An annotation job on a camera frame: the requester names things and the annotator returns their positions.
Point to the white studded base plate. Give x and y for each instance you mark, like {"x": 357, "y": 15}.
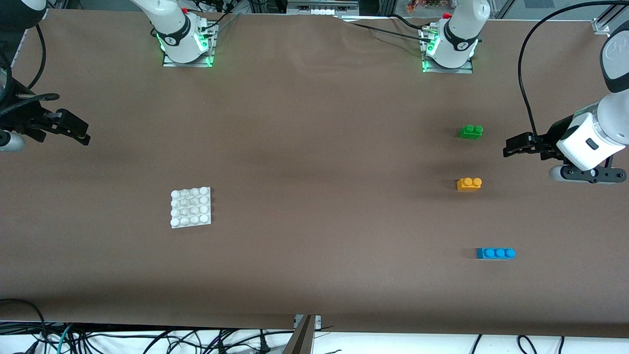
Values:
{"x": 190, "y": 207}

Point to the green two-stud block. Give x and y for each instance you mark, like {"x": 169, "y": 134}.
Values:
{"x": 471, "y": 132}

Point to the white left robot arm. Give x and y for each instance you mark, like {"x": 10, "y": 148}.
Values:
{"x": 459, "y": 29}

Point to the orange background clutter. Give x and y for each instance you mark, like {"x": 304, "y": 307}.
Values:
{"x": 422, "y": 5}

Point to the yellow two-stud block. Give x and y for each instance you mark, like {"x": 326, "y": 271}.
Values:
{"x": 469, "y": 185}

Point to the blue three-stud block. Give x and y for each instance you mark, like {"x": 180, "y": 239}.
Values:
{"x": 495, "y": 253}

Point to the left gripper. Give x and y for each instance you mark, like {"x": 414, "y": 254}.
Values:
{"x": 554, "y": 133}

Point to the aluminium corner profile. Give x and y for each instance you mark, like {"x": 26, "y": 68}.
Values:
{"x": 602, "y": 25}

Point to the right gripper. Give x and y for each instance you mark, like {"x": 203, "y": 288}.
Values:
{"x": 27, "y": 118}

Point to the paper table cover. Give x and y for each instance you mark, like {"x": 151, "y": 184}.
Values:
{"x": 314, "y": 265}

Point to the metal table edge bracket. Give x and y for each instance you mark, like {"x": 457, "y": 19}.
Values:
{"x": 302, "y": 339}

